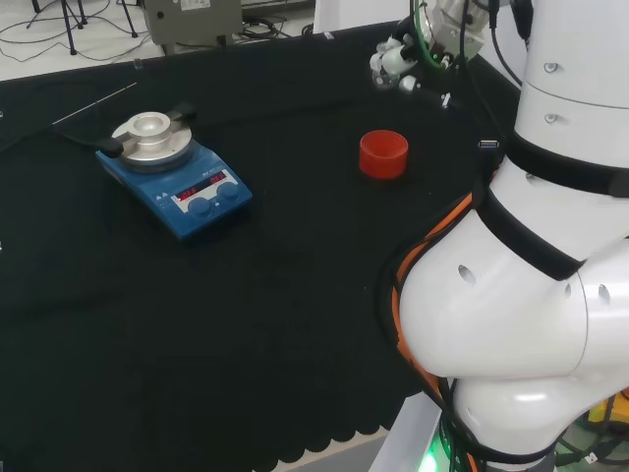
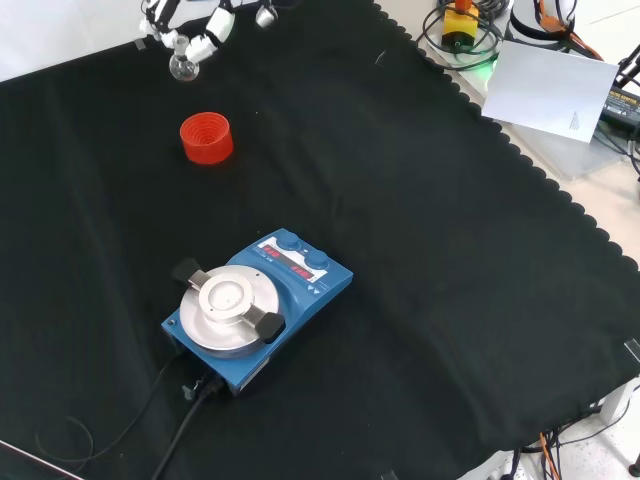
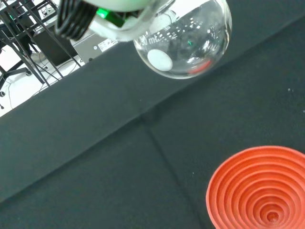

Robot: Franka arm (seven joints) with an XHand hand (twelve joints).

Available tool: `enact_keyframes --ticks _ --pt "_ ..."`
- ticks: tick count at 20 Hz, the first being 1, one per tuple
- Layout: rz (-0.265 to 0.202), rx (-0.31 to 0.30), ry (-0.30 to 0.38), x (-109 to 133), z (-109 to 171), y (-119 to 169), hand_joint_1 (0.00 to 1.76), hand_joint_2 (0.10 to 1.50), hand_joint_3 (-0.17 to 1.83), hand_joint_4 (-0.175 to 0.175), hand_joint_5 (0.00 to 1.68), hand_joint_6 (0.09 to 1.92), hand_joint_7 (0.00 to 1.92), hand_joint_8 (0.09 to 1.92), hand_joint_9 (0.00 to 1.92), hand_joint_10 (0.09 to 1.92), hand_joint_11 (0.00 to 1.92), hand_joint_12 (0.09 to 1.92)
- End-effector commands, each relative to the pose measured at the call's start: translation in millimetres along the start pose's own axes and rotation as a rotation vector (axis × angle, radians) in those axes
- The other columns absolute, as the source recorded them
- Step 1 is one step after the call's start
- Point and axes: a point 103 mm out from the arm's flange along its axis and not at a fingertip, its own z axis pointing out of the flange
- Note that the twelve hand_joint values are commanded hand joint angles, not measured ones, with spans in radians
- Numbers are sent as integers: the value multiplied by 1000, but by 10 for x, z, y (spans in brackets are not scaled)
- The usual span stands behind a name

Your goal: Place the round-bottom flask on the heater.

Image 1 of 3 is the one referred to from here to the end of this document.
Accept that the black bench cloth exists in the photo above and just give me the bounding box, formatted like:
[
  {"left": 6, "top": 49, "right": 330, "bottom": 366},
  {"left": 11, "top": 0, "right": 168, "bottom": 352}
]
[{"left": 0, "top": 19, "right": 523, "bottom": 472}]

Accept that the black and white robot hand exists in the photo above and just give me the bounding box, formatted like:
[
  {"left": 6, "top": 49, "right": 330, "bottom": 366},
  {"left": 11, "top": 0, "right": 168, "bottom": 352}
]
[{"left": 369, "top": 0, "right": 492, "bottom": 94}]

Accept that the black heater power cable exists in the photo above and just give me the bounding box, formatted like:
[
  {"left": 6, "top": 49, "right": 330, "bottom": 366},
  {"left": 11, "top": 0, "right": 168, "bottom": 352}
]
[{"left": 50, "top": 124, "right": 117, "bottom": 149}]

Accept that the thin glass rod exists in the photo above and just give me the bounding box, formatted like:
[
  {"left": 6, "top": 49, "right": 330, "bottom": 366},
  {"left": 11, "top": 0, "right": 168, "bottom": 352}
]
[{"left": 51, "top": 82, "right": 139, "bottom": 126}]

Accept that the grey equipment box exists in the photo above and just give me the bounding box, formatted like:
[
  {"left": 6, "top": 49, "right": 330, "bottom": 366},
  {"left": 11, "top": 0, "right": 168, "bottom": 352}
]
[{"left": 141, "top": 0, "right": 246, "bottom": 55}]

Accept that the red ring flask stand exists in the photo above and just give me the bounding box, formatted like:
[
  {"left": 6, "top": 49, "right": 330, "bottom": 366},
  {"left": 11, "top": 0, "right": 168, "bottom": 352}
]
[{"left": 358, "top": 129, "right": 410, "bottom": 181}]

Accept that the clear glass round-bottom flask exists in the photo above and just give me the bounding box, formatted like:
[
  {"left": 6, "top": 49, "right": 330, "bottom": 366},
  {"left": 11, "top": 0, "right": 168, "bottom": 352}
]
[{"left": 371, "top": 63, "right": 400, "bottom": 92}]

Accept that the black tripod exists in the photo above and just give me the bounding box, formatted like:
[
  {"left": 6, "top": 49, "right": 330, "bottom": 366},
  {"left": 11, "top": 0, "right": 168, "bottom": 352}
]
[
  {"left": 116, "top": 0, "right": 142, "bottom": 38},
  {"left": 29, "top": 0, "right": 90, "bottom": 57}
]

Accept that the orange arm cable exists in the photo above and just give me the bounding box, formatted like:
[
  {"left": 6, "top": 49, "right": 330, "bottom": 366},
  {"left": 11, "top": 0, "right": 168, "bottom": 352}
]
[{"left": 391, "top": 192, "right": 476, "bottom": 394}]

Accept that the heater with blue base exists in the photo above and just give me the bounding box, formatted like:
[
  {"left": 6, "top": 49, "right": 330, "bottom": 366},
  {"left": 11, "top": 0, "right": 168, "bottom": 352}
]
[{"left": 94, "top": 102, "right": 255, "bottom": 245}]

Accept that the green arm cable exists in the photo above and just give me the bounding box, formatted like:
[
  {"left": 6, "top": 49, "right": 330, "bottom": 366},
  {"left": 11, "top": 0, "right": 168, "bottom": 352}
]
[{"left": 411, "top": 0, "right": 444, "bottom": 71}]

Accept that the yellow stop button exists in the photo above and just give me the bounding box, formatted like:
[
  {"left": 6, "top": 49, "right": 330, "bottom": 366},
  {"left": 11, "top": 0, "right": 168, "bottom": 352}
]
[{"left": 587, "top": 387, "right": 629, "bottom": 430}]

